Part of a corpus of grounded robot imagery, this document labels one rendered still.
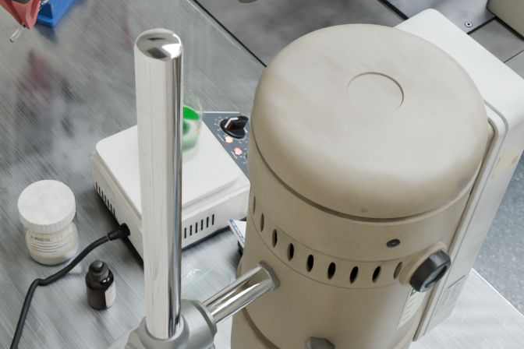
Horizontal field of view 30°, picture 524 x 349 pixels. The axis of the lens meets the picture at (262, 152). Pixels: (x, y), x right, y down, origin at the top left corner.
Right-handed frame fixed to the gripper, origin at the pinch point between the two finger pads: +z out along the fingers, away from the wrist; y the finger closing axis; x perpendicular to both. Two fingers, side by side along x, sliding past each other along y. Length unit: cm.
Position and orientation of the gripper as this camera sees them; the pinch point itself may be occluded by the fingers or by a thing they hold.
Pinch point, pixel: (28, 20)
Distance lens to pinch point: 130.0
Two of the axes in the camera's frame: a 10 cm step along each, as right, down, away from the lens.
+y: 9.3, 3.3, -1.9
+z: -0.7, 6.3, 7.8
